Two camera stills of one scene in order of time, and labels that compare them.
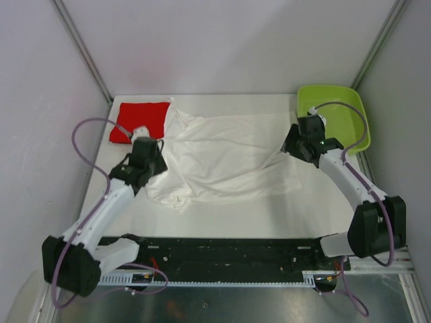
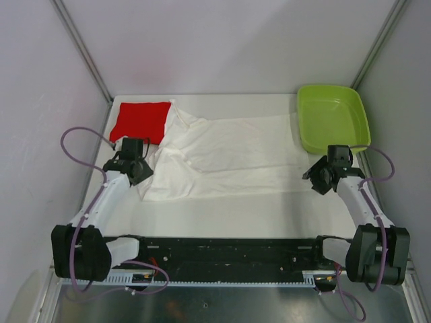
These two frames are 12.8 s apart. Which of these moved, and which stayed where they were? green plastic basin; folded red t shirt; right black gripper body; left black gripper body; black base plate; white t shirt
Moved: right black gripper body; left black gripper body
Stayed: black base plate; folded red t shirt; green plastic basin; white t shirt
